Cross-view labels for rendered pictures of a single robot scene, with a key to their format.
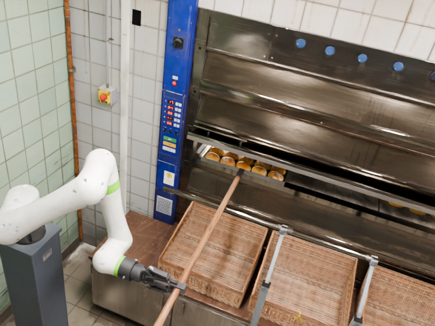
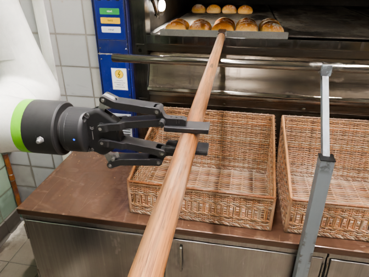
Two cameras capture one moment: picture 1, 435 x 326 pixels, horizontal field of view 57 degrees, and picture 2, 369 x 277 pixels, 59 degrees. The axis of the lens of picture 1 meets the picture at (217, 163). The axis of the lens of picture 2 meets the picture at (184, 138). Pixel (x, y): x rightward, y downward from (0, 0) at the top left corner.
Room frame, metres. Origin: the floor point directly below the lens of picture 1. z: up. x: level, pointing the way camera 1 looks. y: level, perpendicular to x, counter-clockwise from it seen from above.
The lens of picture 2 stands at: (0.67, 0.12, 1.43)
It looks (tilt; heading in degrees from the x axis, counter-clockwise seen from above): 27 degrees down; 355
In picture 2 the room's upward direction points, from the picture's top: straight up
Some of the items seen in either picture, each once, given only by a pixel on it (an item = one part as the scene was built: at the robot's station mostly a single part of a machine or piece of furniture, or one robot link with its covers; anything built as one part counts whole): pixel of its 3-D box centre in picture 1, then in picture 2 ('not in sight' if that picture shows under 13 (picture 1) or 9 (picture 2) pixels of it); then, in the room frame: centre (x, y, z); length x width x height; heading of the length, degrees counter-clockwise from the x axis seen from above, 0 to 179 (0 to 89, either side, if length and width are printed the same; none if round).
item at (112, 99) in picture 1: (107, 94); not in sight; (2.31, 0.76, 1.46); 0.10 x 0.07 x 0.10; 75
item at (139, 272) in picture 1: (144, 275); (95, 130); (1.17, 0.23, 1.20); 0.09 x 0.07 x 0.08; 77
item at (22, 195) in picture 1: (23, 209); not in sight; (1.28, 0.80, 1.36); 0.16 x 0.13 x 0.19; 6
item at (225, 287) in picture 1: (213, 251); (207, 159); (1.86, -0.07, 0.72); 0.56 x 0.49 x 0.28; 74
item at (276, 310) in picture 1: (303, 284); (353, 172); (1.71, -0.64, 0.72); 0.56 x 0.49 x 0.28; 76
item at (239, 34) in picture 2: (248, 157); (224, 27); (2.28, -0.20, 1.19); 0.55 x 0.36 x 0.03; 76
